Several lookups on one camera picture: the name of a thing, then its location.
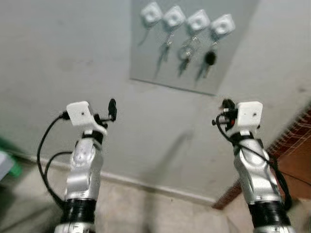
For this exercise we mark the green box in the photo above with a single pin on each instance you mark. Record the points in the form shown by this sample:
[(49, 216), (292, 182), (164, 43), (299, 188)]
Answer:
[(10, 158)]

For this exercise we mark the white square wall hook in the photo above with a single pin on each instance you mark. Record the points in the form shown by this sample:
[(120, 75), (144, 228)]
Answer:
[(151, 13), (223, 25), (173, 17), (198, 21)]

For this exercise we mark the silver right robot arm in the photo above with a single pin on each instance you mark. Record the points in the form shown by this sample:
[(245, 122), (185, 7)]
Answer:
[(257, 179)]

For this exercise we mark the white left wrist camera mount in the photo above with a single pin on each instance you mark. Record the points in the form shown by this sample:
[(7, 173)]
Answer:
[(80, 113)]

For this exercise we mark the grey wall panel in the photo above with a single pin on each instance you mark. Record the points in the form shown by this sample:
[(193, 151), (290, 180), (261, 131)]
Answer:
[(233, 63)]

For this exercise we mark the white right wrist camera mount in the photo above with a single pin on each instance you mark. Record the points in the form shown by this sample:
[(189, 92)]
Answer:
[(249, 116)]

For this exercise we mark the silver keys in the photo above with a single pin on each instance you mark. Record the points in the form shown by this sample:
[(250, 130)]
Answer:
[(167, 42)]

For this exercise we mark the key with black fob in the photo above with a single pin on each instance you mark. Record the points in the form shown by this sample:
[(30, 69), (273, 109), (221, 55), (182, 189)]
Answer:
[(210, 58)]

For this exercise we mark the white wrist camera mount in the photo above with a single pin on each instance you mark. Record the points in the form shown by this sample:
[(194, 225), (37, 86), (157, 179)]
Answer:
[(80, 113), (249, 116)]

